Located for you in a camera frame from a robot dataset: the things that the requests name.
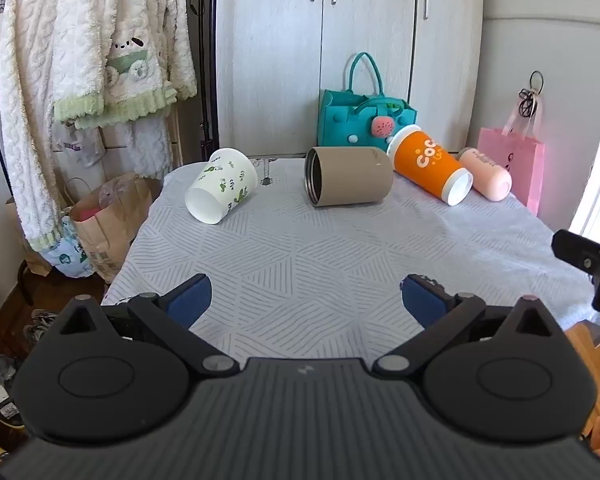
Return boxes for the dark shoes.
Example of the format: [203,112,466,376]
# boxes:
[0,353,27,429]

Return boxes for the white wardrobe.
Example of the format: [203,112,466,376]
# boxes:
[215,0,486,159]

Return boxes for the grey sneakers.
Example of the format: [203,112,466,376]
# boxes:
[22,309,61,346]

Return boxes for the teal felt handbag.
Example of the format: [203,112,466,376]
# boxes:
[319,52,417,151]

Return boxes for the grey patterned tablecloth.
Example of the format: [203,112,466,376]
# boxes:
[101,156,600,367]

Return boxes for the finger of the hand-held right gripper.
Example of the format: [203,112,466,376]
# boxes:
[551,229,600,319]

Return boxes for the brown paper bag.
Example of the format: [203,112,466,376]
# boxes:
[62,172,154,284]

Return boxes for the fluffy white robe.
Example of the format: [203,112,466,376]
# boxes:
[0,0,198,253]

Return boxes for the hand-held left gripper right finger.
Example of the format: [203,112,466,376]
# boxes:
[372,273,567,379]

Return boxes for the white cup with green print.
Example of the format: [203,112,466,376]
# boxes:
[184,148,259,225]

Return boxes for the pink paper bag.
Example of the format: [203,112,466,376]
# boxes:
[477,106,546,216]

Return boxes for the blue and white plastic bag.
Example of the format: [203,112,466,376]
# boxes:
[46,215,96,279]

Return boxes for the pink bottle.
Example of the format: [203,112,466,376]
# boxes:
[457,147,513,200]

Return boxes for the black clothes rack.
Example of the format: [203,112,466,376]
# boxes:
[194,0,220,164]

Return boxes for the ribbon and hair tie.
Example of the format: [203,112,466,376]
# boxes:
[517,71,545,121]

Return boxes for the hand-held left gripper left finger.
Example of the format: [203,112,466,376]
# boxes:
[50,273,241,379]

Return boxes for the tan cup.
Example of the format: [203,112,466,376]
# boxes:
[304,146,395,209]

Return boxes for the orange cup with white rim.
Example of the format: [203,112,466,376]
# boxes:
[386,125,475,206]

